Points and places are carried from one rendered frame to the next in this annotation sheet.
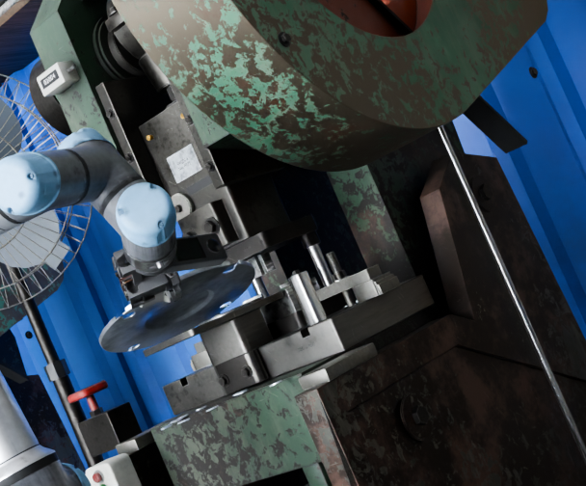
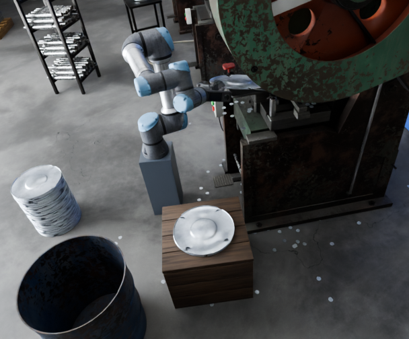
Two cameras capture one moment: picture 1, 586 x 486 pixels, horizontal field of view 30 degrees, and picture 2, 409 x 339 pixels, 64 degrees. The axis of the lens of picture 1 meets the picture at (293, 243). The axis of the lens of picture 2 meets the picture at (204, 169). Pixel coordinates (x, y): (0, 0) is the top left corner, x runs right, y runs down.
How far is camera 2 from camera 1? 130 cm
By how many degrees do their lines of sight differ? 61
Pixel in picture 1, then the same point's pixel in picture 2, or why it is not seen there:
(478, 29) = not seen: outside the picture
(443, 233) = (353, 99)
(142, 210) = (178, 105)
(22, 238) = not seen: outside the picture
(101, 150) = (177, 76)
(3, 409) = (167, 95)
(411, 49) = (342, 66)
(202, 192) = not seen: hidden behind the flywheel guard
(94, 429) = not seen: hidden behind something
